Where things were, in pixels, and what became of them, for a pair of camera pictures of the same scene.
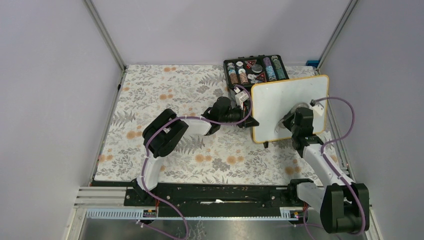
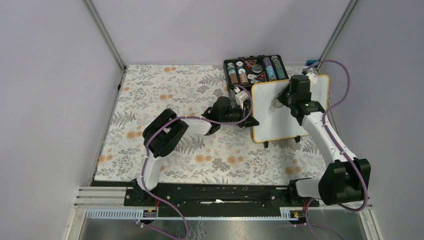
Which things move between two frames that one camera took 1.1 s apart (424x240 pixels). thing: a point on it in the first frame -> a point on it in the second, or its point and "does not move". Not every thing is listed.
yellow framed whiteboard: x=271 y=100 does not move
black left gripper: x=250 y=122 does not move
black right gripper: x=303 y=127 -> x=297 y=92
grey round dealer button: x=257 y=68 does not move
